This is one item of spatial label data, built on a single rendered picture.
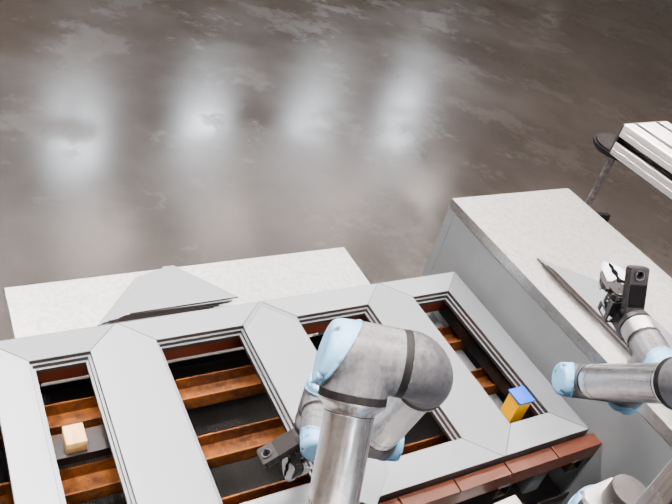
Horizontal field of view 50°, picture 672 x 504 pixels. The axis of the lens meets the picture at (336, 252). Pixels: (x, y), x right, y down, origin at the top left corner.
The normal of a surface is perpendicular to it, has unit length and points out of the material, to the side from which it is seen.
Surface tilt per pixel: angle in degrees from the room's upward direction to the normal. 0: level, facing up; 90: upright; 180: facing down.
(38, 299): 0
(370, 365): 52
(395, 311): 0
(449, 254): 90
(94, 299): 0
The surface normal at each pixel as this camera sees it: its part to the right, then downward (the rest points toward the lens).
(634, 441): -0.87, 0.11
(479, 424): 0.23, -0.78
